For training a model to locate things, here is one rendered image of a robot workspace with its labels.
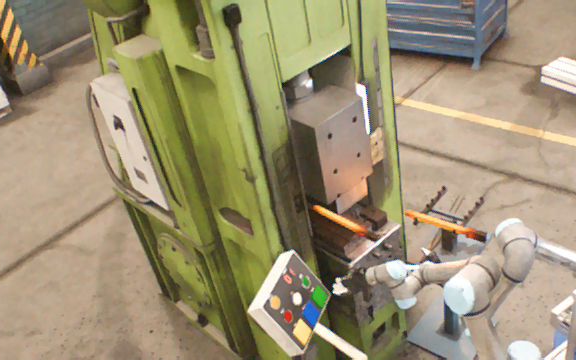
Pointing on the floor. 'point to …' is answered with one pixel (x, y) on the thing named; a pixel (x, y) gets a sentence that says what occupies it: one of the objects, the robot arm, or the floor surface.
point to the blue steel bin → (447, 26)
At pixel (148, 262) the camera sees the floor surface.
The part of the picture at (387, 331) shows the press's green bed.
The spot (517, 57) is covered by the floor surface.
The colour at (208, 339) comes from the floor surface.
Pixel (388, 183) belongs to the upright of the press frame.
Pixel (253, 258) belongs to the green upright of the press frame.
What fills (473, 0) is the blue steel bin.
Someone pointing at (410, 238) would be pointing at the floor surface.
